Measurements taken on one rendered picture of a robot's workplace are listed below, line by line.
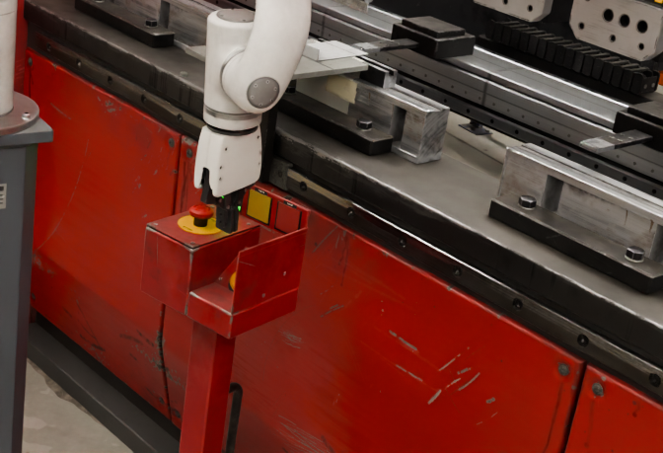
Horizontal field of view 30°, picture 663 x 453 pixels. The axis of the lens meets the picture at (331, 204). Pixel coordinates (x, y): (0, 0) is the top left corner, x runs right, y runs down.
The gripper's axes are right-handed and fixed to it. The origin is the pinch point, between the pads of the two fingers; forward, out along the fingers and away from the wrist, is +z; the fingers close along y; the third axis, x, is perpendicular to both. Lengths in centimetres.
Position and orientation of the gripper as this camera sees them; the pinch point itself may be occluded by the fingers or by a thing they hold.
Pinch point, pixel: (227, 217)
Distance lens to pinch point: 186.2
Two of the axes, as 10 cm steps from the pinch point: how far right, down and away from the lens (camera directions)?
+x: 7.7, 3.4, -5.4
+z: -0.9, 8.9, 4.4
